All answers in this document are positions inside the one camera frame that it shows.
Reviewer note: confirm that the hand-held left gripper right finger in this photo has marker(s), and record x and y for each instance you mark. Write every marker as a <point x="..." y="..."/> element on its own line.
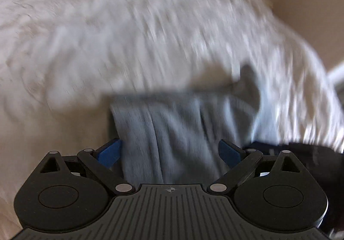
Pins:
<point x="229" y="153"/>

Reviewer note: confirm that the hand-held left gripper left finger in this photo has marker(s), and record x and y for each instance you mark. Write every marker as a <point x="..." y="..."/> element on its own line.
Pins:
<point x="110" y="153"/>

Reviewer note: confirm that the grey pants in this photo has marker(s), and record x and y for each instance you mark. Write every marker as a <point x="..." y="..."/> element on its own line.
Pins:
<point x="174" y="135"/>

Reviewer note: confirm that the white patterned bed blanket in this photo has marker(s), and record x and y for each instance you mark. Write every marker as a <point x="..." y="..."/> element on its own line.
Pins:
<point x="134" y="35"/>

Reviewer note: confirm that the white rail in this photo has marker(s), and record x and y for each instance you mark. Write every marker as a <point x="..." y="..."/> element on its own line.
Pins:
<point x="336" y="73"/>

